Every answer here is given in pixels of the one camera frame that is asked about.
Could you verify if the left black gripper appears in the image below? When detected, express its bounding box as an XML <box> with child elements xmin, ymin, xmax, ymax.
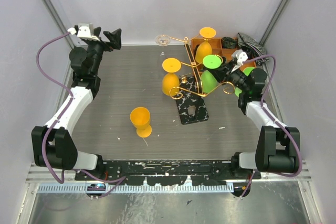
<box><xmin>87</xmin><ymin>27</ymin><xmax>122</xmax><ymax>76</ymax></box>

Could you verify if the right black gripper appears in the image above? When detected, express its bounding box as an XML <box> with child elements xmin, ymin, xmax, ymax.
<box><xmin>208</xmin><ymin>59</ymin><xmax>250</xmax><ymax>93</ymax></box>

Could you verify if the green goblet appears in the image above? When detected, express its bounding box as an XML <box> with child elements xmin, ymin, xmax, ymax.
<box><xmin>235</xmin><ymin>66</ymin><xmax>255</xmax><ymax>97</ymax></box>
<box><xmin>201</xmin><ymin>55</ymin><xmax>223</xmax><ymax>93</ymax></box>

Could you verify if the orange goblet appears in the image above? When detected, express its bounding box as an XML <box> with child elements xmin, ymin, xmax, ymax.
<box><xmin>162</xmin><ymin>58</ymin><xmax>181</xmax><ymax>97</ymax></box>
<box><xmin>130</xmin><ymin>107</ymin><xmax>152</xmax><ymax>138</ymax></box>
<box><xmin>195</xmin><ymin>27</ymin><xmax>216</xmax><ymax>63</ymax></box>

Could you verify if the gold wine glass rack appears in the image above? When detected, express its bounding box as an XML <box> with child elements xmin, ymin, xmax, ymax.
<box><xmin>157</xmin><ymin>35</ymin><xmax>236</xmax><ymax>125</ymax></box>

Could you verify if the clear champagne flute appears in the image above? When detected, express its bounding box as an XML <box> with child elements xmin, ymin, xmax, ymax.
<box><xmin>155</xmin><ymin>35</ymin><xmax>171</xmax><ymax>57</ymax></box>

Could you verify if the orange goblet front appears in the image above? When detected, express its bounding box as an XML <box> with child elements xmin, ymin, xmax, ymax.
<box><xmin>130</xmin><ymin>107</ymin><xmax>152</xmax><ymax>138</ymax></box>

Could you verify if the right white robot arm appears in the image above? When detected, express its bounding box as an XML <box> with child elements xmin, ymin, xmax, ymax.
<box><xmin>212</xmin><ymin>62</ymin><xmax>302</xmax><ymax>179</ymax></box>

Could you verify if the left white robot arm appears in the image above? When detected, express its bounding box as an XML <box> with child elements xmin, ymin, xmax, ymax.
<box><xmin>31</xmin><ymin>23</ymin><xmax>122</xmax><ymax>184</ymax></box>

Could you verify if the dark cloth rear compartment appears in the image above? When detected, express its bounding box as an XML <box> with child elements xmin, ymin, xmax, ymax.
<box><xmin>221</xmin><ymin>37</ymin><xmax>238</xmax><ymax>49</ymax></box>

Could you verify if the orange divided tray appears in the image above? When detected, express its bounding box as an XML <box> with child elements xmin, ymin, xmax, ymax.
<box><xmin>191</xmin><ymin>37</ymin><xmax>257</xmax><ymax>72</ymax></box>

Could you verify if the striped grey cloth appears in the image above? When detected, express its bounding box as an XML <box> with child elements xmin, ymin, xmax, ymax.
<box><xmin>237</xmin><ymin>33</ymin><xmax>267</xmax><ymax>62</ymax></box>

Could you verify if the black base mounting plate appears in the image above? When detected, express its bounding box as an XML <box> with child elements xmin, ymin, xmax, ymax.
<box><xmin>75</xmin><ymin>158</ymin><xmax>262</xmax><ymax>186</ymax></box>

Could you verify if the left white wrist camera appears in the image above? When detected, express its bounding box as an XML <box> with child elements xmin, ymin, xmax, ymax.
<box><xmin>67</xmin><ymin>23</ymin><xmax>100</xmax><ymax>41</ymax></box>

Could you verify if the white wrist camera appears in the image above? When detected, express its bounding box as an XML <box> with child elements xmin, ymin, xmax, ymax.
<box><xmin>67</xmin><ymin>23</ymin><xmax>100</xmax><ymax>41</ymax></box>
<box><xmin>232</xmin><ymin>49</ymin><xmax>248</xmax><ymax>72</ymax></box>

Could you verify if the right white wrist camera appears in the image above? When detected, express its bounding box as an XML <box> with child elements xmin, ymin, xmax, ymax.
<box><xmin>232</xmin><ymin>49</ymin><xmax>248</xmax><ymax>72</ymax></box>

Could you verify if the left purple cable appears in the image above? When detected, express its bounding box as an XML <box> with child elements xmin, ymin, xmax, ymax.
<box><xmin>36</xmin><ymin>31</ymin><xmax>127</xmax><ymax>200</ymax></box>

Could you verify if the slotted cable duct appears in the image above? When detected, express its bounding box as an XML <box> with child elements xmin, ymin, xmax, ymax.
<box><xmin>37</xmin><ymin>183</ymin><xmax>234</xmax><ymax>194</ymax></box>

